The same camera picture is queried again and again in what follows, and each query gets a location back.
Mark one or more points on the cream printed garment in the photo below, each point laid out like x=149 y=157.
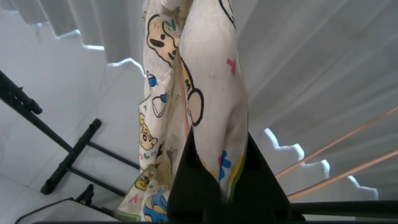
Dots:
x=214 y=62

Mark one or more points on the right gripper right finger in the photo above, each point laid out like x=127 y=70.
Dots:
x=261 y=199

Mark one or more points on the black clothes rack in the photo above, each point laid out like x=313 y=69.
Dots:
x=68 y=155

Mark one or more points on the white curtain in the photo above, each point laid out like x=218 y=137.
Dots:
x=311 y=62

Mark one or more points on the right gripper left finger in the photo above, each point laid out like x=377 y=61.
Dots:
x=192 y=193

